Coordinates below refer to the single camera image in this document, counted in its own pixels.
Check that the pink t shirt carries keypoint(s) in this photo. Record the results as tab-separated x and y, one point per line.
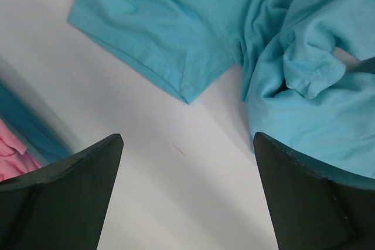
15	158

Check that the turquoise t shirt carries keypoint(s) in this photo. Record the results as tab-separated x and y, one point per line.
307	80

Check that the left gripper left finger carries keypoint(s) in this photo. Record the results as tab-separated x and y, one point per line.
62	205

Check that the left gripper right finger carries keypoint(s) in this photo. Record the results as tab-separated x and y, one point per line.
314	205

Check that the blue plastic basket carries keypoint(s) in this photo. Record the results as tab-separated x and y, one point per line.
17	84

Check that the blue garment in basket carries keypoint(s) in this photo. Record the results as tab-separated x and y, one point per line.
42	143

